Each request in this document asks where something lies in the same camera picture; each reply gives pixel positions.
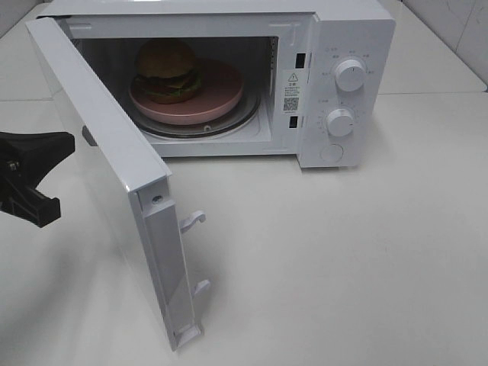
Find white microwave oven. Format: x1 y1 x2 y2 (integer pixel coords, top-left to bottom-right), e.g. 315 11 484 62
35 1 395 168

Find burger with sesame-free bun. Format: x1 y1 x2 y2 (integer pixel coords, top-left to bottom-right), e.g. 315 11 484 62
132 38 202 104

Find lower white timer knob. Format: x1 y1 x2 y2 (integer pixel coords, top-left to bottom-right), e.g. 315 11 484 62
325 108 355 137

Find pink round plate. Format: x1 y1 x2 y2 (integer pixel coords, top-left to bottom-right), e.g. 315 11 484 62
129 58 244 126

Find white warning label sticker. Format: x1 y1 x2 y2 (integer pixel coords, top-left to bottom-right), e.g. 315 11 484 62
280 69 306 114

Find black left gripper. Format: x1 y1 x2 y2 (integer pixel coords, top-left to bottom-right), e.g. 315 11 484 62
1 132 75 228

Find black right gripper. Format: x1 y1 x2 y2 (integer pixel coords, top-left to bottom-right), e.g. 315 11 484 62
82 125 98 146

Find glass microwave turntable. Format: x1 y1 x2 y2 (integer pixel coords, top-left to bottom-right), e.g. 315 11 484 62
131 91 261 140

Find white microwave door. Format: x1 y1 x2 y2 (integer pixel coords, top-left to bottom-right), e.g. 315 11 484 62
27 18 210 348

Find upper white power knob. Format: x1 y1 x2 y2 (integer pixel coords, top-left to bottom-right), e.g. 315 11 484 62
333 57 366 92

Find round white door button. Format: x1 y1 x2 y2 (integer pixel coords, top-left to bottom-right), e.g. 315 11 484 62
320 144 344 163

